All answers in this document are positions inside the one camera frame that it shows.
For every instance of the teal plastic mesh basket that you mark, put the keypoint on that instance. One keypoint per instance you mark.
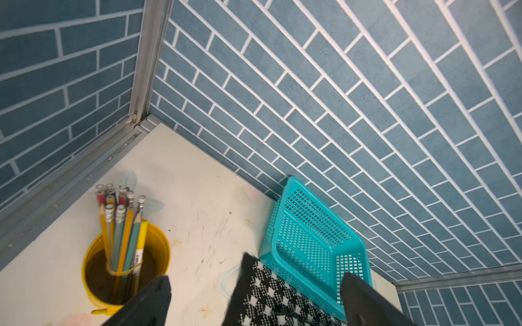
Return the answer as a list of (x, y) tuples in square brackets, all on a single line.
[(311, 248)]

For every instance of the black white smiley scarf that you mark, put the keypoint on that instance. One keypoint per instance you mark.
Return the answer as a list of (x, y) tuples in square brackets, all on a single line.
[(260, 297)]

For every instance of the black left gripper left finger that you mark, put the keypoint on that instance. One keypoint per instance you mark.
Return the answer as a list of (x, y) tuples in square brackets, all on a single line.
[(149, 307)]

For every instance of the floral table mat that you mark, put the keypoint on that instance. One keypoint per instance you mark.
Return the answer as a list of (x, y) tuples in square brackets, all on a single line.
[(210, 216)]

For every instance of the yellow pencil cup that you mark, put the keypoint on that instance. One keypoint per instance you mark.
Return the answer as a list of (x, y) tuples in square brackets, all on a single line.
[(109, 286)]

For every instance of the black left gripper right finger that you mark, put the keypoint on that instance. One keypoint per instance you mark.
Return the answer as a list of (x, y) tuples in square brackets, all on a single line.
[(364, 306)]

